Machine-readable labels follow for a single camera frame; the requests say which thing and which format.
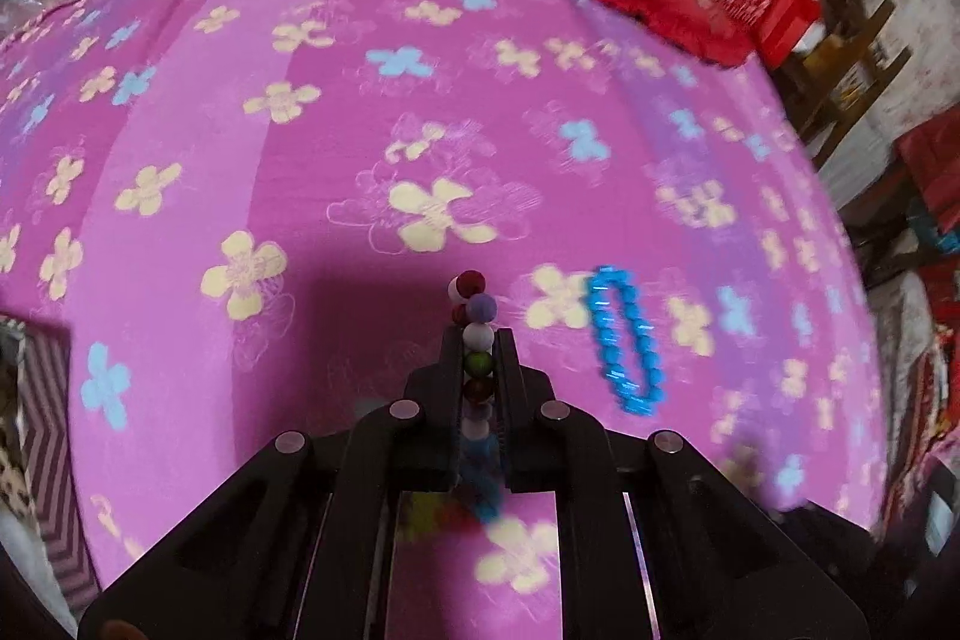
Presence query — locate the wooden chair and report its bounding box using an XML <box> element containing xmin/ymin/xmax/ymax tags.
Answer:
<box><xmin>776</xmin><ymin>0</ymin><xmax>912</xmax><ymax>169</ymax></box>

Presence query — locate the blue bead bracelet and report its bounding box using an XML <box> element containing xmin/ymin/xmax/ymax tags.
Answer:
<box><xmin>587</xmin><ymin>265</ymin><xmax>667</xmax><ymax>417</ymax></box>

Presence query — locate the leopard print bow hair clip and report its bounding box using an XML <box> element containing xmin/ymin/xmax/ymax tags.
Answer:
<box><xmin>0</xmin><ymin>430</ymin><xmax>35</xmax><ymax>522</ymax></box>

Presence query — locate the chevron striped box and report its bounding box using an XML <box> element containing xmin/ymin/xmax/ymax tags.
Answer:
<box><xmin>0</xmin><ymin>317</ymin><xmax>102</xmax><ymax>611</ymax></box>

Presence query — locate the floral curtain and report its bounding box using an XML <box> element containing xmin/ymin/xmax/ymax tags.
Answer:
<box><xmin>862</xmin><ymin>0</ymin><xmax>960</xmax><ymax>124</ymax></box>

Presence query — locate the red cloth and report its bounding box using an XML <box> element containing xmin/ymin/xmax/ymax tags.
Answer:
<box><xmin>896</xmin><ymin>115</ymin><xmax>960</xmax><ymax>236</ymax></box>

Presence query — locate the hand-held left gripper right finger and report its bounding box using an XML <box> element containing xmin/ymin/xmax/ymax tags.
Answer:
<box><xmin>491</xmin><ymin>325</ymin><xmax>863</xmax><ymax>640</ymax></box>

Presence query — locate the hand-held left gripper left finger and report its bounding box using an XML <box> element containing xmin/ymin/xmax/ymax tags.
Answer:
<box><xmin>77</xmin><ymin>325</ymin><xmax>462</xmax><ymax>640</ymax></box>

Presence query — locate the multicolour bead bracelet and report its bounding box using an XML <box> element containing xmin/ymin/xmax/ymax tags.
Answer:
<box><xmin>448</xmin><ymin>269</ymin><xmax>503</xmax><ymax>525</ymax></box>

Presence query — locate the red shopping bag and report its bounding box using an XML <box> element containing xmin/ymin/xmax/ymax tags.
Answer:
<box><xmin>705</xmin><ymin>0</ymin><xmax>822</xmax><ymax>67</ymax></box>

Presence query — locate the pink floral bed sheet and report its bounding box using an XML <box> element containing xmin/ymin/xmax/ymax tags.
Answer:
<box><xmin>0</xmin><ymin>0</ymin><xmax>890</xmax><ymax>640</ymax></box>

